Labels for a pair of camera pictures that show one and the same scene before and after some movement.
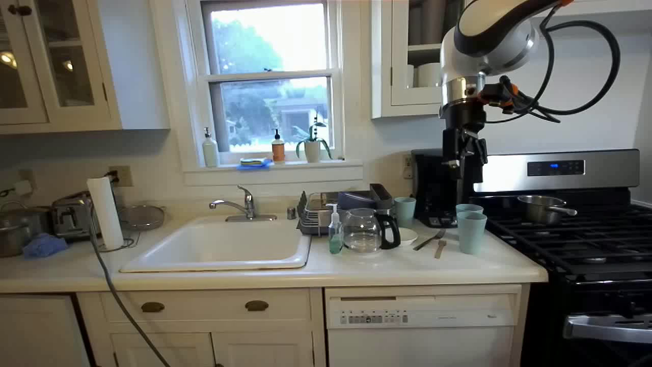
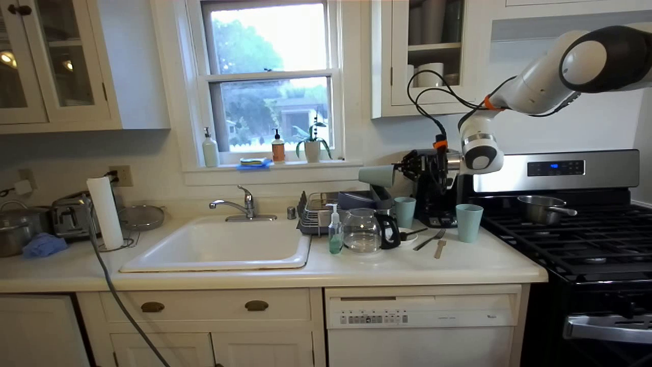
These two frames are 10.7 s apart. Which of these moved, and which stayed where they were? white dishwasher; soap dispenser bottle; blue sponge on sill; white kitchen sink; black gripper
Moved: black gripper
Stayed: white dishwasher; soap dispenser bottle; blue sponge on sill; white kitchen sink
